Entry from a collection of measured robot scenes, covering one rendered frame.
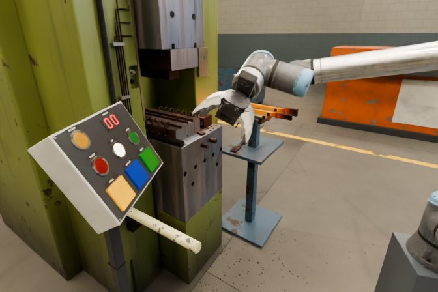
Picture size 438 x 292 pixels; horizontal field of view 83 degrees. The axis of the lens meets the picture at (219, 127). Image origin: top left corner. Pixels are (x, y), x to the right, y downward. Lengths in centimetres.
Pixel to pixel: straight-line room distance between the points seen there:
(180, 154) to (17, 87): 80
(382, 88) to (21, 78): 422
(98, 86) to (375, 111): 406
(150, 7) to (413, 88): 390
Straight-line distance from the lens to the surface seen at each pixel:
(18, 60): 145
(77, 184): 72
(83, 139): 74
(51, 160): 72
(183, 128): 128
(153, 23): 114
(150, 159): 91
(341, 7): 856
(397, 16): 845
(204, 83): 161
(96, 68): 109
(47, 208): 168
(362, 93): 447
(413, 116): 455
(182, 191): 132
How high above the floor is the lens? 142
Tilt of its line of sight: 20 degrees down
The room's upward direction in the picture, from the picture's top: straight up
